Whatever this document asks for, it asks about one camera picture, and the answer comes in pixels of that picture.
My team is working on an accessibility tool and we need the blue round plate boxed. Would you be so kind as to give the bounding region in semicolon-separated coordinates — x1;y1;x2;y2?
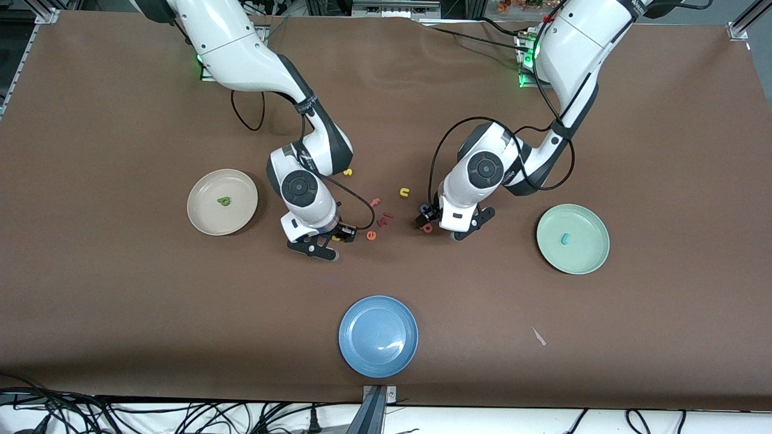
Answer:
338;295;419;379

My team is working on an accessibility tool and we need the beige brown round plate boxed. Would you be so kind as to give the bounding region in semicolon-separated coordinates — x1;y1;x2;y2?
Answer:
187;169;259;236

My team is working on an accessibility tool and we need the light green round plate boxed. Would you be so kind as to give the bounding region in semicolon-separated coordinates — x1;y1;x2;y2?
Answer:
536;204;610;275

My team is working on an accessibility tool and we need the brown table cover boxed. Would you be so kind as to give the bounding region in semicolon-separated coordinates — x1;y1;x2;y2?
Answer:
0;11;772;412

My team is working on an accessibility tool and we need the grey power strip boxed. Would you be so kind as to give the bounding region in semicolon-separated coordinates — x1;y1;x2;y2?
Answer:
352;0;442;19

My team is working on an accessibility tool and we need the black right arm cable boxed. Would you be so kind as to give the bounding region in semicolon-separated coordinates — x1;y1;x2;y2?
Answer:
231;90;376;231

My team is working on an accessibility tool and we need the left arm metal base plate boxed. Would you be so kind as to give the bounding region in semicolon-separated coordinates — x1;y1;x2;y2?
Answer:
516;30;545;89

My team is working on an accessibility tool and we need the grey metal camera post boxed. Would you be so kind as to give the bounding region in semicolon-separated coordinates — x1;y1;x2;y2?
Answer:
345;385;399;434

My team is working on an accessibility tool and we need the black frame post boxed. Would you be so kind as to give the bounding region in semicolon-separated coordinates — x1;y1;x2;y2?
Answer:
440;0;486;19

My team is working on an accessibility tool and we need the black cable tangle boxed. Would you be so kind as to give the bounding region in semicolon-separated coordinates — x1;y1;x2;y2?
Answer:
0;374;338;434

